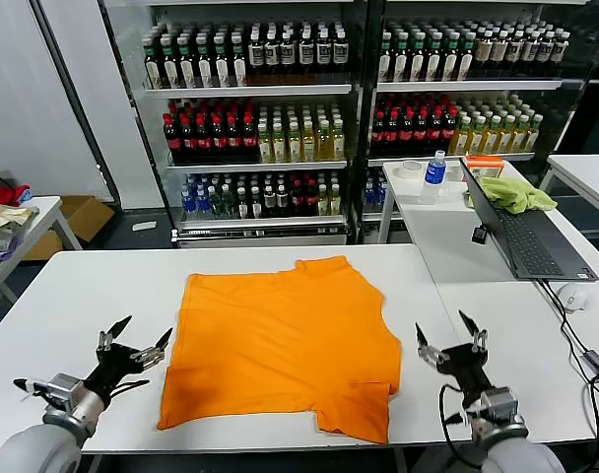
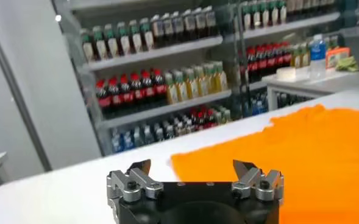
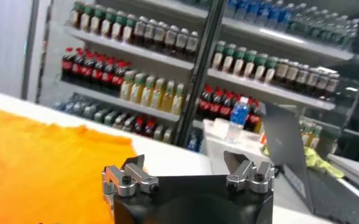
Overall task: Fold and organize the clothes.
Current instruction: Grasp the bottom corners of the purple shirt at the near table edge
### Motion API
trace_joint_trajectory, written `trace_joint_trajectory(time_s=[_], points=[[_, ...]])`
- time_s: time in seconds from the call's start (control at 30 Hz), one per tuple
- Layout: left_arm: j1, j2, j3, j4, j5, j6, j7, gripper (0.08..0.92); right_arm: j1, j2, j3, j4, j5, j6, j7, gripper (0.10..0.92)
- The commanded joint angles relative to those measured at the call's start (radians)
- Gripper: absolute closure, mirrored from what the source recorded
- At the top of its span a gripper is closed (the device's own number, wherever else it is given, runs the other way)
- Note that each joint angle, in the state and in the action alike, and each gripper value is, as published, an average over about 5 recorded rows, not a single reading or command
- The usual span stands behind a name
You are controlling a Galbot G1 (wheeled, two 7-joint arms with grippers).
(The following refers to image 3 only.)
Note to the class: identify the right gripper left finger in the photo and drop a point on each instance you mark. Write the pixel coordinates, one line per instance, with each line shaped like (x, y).
(139, 176)

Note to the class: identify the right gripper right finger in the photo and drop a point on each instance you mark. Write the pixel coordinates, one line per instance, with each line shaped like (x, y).
(243, 175)

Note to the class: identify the orange t-shirt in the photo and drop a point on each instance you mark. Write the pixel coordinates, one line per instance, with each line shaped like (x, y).
(45, 167)

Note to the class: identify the white side table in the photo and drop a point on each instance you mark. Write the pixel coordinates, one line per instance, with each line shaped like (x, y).
(215, 149)

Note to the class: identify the orange-lid plastic container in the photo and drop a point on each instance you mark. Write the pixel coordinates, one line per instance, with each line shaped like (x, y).
(263, 138)

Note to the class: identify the red-cap cola bottle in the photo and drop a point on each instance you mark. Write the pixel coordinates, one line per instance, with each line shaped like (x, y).
(97, 73)
(253, 118)
(87, 70)
(77, 67)
(149, 129)
(215, 106)
(225, 109)
(118, 79)
(67, 65)
(139, 126)
(204, 105)
(108, 76)

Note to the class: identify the dark grey laptop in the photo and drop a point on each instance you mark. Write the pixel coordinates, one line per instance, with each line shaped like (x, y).
(284, 143)

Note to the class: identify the white-cap dark drink bottle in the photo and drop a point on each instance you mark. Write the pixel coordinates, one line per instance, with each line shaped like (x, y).
(109, 118)
(100, 116)
(160, 35)
(302, 76)
(140, 30)
(332, 84)
(171, 38)
(182, 41)
(129, 123)
(150, 33)
(119, 121)
(313, 79)
(281, 71)
(292, 74)
(323, 82)
(192, 44)

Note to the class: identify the blue drink bottle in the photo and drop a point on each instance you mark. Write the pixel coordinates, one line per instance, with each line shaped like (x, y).
(58, 106)
(69, 109)
(194, 142)

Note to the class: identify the clear water bottle blue label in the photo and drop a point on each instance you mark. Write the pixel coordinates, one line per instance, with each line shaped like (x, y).
(238, 115)

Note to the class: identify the lime green cloth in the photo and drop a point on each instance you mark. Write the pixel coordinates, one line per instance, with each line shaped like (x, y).
(319, 162)

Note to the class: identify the clear green-tinted drink bottle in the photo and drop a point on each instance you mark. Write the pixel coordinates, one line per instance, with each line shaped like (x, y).
(89, 112)
(79, 110)

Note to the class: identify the green-cap dark drink bottle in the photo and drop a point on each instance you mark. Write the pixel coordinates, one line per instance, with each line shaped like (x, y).
(238, 65)
(77, 18)
(218, 59)
(249, 68)
(129, 32)
(270, 74)
(97, 23)
(107, 26)
(118, 30)
(228, 62)
(259, 71)
(87, 21)

